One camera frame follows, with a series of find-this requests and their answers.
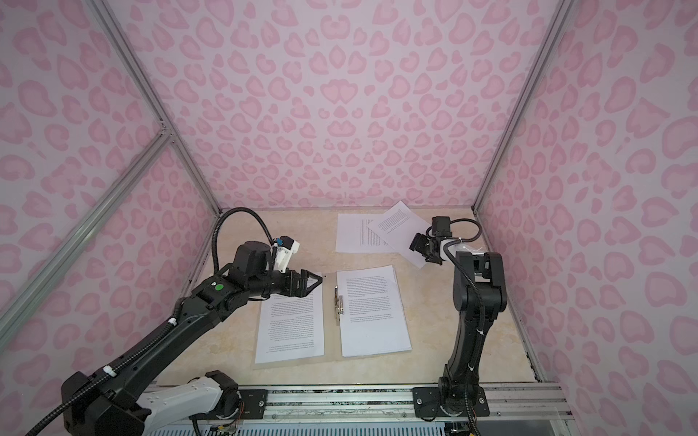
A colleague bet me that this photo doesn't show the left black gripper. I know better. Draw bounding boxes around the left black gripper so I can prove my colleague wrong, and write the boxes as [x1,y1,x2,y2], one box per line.
[249,266,325,299]

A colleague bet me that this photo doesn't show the text sheet back overlapping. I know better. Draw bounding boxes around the text sheet back overlapping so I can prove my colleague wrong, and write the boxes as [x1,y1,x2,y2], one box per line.
[368,202,429,269]

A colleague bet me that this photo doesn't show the large text sheet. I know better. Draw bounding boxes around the large text sheet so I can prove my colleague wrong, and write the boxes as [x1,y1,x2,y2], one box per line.
[254,284,325,365]

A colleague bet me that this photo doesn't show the beige paper folder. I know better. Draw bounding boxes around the beige paper folder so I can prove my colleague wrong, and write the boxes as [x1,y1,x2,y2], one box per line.
[250,266,414,371]

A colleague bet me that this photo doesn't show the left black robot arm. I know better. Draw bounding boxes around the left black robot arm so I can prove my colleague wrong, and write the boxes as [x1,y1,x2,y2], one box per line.
[57,236,323,435]

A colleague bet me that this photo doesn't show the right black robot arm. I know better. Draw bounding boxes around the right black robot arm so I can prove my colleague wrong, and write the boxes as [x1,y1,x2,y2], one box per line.
[410,216,507,421]

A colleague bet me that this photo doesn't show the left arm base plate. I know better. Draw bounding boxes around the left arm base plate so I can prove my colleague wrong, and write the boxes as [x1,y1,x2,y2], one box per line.
[214,389,268,421]

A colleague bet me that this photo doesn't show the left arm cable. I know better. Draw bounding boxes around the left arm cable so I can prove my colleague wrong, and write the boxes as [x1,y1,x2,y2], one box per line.
[24,206,276,436]

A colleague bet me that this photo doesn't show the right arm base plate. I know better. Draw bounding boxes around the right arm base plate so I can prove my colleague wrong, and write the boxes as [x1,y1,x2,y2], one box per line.
[411,386,491,421]

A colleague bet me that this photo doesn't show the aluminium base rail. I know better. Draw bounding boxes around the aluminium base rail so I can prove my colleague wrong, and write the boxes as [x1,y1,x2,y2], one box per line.
[103,382,576,436]

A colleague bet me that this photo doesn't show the left corner aluminium post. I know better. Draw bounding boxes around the left corner aluminium post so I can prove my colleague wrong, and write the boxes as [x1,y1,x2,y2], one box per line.
[85,0,223,216]

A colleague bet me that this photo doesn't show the corner aluminium post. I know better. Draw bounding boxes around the corner aluminium post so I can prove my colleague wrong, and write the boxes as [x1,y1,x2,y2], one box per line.
[472,0,578,217]
[85,0,223,216]

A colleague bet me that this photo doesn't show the right corner aluminium post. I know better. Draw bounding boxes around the right corner aluminium post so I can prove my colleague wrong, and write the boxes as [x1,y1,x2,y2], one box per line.
[472,0,578,217]

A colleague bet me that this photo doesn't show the diagonal aluminium frame bar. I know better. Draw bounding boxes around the diagonal aluminium frame bar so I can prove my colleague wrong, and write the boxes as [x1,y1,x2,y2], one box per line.
[1,128,171,349]

